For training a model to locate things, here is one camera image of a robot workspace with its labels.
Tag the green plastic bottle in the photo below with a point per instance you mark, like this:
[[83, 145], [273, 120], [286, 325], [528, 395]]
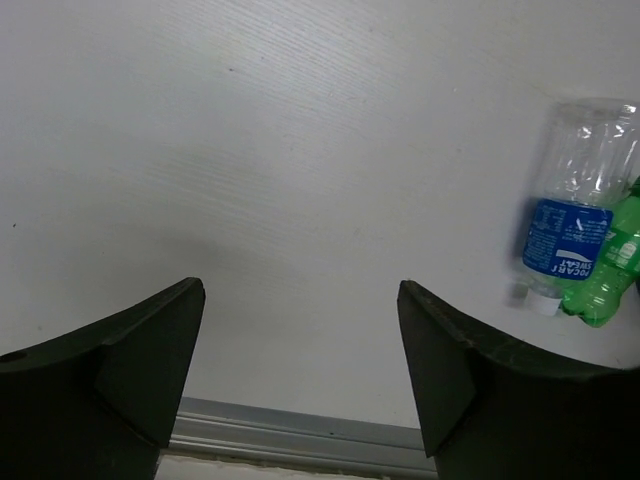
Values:
[[596, 300]]

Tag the clear bottle blue label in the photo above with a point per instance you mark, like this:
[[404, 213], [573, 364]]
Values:
[[590, 147]]

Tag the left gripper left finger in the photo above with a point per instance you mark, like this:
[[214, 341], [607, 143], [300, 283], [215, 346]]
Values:
[[101, 401]]

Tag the aluminium front rail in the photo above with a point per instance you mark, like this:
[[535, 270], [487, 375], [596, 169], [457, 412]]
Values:
[[219, 430]]

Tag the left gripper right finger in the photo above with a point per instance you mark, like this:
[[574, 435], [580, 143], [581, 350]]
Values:
[[492, 406]]

